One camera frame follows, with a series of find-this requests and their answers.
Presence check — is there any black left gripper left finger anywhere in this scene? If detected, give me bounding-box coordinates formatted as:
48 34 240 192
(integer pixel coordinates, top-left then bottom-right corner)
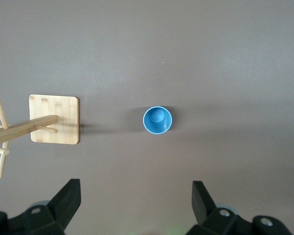
0 179 82 235

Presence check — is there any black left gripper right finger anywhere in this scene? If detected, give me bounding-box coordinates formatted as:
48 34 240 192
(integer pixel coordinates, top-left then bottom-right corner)
186 181 291 235

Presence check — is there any light blue plastic cup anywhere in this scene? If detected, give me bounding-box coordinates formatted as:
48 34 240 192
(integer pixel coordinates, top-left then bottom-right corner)
143 106 173 135

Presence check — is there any wooden mug tree stand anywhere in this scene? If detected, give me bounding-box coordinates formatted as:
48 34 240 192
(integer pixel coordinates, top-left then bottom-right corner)
0 92 80 179

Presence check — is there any brown table mat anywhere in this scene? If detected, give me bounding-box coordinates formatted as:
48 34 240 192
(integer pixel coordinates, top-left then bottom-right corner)
0 0 294 235

